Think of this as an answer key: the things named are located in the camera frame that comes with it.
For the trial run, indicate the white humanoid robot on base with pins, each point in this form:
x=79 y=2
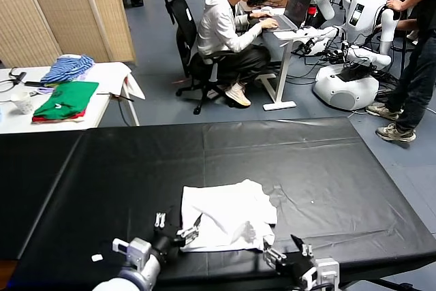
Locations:
x=354 y=15

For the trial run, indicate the white t-shirt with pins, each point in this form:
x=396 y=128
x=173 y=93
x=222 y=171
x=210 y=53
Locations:
x=225 y=209

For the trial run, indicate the black office chair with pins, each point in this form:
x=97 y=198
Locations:
x=185 y=32

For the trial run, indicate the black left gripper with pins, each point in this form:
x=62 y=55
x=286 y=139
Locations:
x=167 y=238

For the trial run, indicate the red cola bottle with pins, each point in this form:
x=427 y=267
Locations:
x=310 y=11

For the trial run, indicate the white paper cup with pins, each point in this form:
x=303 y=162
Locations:
x=22 y=103

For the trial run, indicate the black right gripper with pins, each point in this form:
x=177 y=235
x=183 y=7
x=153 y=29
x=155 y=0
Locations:
x=296 y=265

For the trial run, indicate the black metal table frame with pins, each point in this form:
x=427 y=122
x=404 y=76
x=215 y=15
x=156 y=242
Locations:
x=391 y=283

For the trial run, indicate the woven wooden folding screen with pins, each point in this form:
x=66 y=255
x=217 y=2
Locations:
x=61 y=15

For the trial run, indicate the grey laptop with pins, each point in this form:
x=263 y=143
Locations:
x=298 y=6

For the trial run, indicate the seated man in white hoodie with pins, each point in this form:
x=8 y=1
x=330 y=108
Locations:
x=218 y=28

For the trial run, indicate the black phone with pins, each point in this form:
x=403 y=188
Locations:
x=34 y=84

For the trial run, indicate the white standing desk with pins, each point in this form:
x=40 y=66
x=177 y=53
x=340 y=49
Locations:
x=282 y=66

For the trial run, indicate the green folded shirt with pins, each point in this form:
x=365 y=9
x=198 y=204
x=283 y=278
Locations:
x=68 y=98

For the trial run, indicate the standing person in dark clothes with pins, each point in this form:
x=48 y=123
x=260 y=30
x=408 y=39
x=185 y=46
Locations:
x=419 y=76

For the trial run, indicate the white folding table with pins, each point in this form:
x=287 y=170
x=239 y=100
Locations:
x=102 y=107

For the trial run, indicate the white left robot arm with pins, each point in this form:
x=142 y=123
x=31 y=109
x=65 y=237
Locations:
x=143 y=274

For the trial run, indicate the black table cover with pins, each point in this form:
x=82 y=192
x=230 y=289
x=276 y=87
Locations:
x=102 y=168

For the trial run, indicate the blue striped shirt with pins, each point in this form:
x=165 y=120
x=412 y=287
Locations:
x=68 y=67

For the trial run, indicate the red folded shirt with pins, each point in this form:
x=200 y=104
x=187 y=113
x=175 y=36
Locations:
x=51 y=119

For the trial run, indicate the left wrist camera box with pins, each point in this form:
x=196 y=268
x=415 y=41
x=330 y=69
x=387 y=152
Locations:
x=138 y=250

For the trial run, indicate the white computer mouse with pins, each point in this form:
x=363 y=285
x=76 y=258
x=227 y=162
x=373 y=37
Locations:
x=266 y=9

